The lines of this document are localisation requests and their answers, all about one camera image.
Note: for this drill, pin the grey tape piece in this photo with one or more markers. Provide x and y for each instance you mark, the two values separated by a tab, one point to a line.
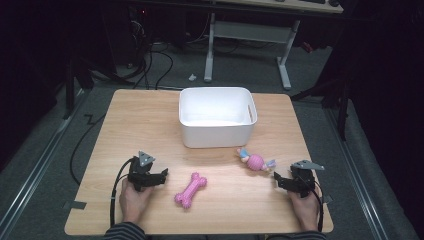
327	199
75	205

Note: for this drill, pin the person's left hand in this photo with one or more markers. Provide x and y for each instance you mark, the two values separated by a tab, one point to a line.
133	203

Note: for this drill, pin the white plastic storage bin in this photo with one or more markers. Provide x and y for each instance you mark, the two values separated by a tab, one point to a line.
216	106

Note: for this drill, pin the white-legged desk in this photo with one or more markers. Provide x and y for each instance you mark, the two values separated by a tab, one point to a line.
250	31

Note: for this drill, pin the pink spiky bone toy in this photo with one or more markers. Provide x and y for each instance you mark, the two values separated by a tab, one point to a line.
190	191

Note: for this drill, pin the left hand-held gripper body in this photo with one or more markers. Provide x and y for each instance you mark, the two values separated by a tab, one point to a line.
141	173

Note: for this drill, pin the metal floor rail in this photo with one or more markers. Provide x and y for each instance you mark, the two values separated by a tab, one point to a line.
36	160
356	173

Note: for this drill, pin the white paper scrap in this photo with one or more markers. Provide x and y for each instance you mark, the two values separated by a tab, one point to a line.
192	77

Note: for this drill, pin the pink ball doll toy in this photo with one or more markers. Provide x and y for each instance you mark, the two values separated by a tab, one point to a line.
256	162

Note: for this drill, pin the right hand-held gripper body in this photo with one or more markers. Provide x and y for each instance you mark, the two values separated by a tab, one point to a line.
302	176

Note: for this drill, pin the person's right hand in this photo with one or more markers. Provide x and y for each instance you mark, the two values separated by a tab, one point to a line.
305	210

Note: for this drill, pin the black metal stand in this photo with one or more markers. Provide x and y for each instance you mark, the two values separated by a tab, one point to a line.
71	86
333	96

